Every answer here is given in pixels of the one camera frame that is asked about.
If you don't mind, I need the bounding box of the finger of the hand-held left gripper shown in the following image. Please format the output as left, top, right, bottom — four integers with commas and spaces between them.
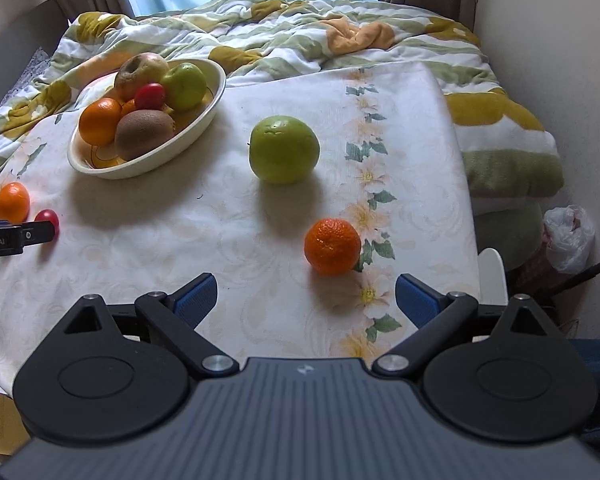
21, 222, 59, 247

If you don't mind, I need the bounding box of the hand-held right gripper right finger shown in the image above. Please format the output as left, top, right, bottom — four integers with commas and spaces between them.
372, 273, 565, 377

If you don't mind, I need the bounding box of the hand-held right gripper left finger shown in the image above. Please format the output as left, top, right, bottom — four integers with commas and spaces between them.
45, 272, 242, 377

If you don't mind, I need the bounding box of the red cherry tomato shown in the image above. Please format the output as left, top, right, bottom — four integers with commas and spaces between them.
134, 83, 167, 111
34, 209, 60, 233

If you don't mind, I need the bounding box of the large orange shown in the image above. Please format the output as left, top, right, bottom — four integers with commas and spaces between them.
78, 97, 123, 146
0, 182, 31, 224

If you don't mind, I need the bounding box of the cream ceramic bowl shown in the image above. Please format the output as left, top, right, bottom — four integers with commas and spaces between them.
67, 57, 228, 180

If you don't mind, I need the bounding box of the brown kiwi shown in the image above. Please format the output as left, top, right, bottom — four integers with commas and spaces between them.
115, 109, 176, 162

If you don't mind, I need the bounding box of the green apple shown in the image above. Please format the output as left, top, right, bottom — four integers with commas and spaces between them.
160, 62, 208, 112
248, 115, 320, 184

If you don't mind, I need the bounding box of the wrinkled yellow apple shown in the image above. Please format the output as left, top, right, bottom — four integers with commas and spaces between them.
114, 52, 171, 102

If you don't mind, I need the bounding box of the floral white tablecloth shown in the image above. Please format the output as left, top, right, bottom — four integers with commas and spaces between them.
0, 62, 482, 392

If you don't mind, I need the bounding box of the green cushion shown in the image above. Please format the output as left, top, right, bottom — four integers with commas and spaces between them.
476, 199, 547, 272

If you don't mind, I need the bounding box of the white plastic bag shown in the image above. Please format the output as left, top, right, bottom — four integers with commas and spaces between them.
544, 205, 597, 275

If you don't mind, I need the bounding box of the blue patterned bedsheet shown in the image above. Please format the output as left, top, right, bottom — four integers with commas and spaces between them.
2, 47, 56, 96

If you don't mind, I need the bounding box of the grey headboard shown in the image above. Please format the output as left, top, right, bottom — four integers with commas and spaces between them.
0, 0, 67, 108

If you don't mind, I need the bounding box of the floral striped blanket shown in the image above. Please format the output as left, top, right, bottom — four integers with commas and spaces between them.
0, 0, 566, 201

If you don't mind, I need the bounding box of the black cable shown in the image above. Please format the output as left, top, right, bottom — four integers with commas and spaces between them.
544, 249, 600, 297

